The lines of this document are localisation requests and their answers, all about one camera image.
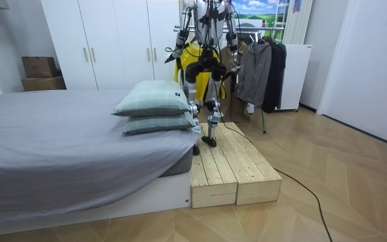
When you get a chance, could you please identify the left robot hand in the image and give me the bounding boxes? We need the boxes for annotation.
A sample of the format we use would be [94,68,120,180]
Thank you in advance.
[164,47,183,65]

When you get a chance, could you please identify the yellow black shirt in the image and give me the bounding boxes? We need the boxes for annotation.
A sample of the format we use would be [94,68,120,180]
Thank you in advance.
[173,42,227,103]

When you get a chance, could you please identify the robot body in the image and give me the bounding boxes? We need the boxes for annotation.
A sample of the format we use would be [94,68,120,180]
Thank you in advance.
[183,0,238,68]

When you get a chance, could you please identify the green checked pillow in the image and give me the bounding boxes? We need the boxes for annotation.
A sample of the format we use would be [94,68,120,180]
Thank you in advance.
[122,112,198,136]
[112,79,191,118]

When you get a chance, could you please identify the white wardrobe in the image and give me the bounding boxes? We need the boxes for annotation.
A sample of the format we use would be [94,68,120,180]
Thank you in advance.
[40,0,183,91]

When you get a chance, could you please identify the robot legs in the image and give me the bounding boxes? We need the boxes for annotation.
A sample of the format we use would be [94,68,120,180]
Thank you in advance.
[183,58,228,157]

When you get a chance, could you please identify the brown garment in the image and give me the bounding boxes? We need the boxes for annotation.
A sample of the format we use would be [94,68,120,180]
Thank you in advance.
[219,42,252,124]

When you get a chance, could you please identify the metal clothes rack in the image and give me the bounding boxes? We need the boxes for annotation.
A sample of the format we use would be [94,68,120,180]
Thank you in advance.
[173,24,286,134]

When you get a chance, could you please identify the grey hooded jacket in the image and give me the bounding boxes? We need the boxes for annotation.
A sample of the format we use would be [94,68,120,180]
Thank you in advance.
[236,40,272,108]

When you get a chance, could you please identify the black garment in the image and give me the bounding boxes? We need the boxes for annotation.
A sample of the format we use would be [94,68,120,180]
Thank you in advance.
[259,36,288,114]

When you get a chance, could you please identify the wooden plank platform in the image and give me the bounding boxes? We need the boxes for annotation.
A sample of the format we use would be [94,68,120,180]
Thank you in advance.
[189,122,239,209]
[213,121,284,206]

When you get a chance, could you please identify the wide cardboard box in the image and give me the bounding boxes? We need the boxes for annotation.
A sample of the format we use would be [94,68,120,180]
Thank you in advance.
[20,75,67,92]

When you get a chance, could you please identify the small cardboard box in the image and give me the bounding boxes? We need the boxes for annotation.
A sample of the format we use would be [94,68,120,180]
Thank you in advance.
[21,56,58,79]

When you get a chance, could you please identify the grey bed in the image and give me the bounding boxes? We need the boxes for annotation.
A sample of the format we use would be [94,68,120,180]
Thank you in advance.
[0,89,201,239]

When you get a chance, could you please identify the white door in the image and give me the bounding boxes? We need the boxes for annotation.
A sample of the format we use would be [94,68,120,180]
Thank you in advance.
[316,0,387,151]

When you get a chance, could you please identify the landscape wall poster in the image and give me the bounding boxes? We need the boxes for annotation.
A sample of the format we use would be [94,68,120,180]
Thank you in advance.
[230,0,286,28]

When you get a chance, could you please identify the black floor cable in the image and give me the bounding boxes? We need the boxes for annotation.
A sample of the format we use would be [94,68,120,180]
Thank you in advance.
[217,116,334,242]

